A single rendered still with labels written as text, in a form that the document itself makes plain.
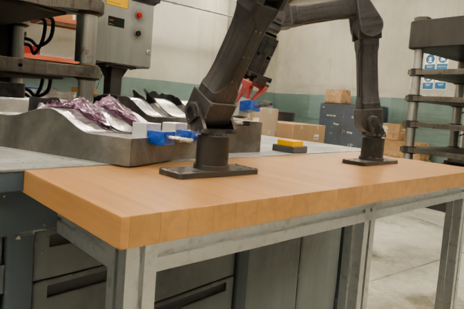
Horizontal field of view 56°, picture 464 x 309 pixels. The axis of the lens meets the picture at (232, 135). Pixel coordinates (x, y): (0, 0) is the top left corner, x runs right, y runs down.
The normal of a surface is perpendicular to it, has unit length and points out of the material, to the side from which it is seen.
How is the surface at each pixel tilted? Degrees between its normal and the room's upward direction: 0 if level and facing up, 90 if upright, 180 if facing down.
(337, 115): 90
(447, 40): 90
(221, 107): 120
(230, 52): 91
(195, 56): 90
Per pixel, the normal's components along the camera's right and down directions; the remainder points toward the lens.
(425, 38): -0.79, -0.02
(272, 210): 0.68, 0.11
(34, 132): -0.43, 0.03
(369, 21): 0.05, 0.07
